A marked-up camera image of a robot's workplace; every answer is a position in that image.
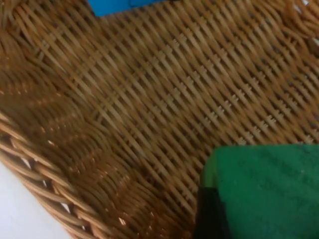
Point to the green cube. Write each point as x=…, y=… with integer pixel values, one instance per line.
x=264, y=189

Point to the blue cube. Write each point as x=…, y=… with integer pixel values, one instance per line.
x=119, y=6

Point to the pale brown wicker basket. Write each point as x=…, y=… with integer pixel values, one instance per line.
x=139, y=104

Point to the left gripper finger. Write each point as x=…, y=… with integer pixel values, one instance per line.
x=208, y=216

